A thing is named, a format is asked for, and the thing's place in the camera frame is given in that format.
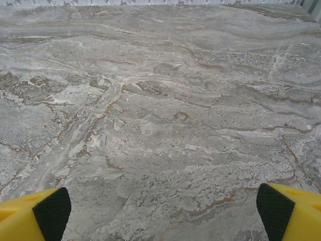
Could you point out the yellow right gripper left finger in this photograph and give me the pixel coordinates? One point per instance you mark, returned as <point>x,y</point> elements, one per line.
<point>22,218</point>

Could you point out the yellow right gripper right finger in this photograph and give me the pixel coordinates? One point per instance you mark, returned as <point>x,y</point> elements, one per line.
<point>296,216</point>

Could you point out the aluminium side rail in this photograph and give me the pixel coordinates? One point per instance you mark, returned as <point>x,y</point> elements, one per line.
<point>313,10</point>

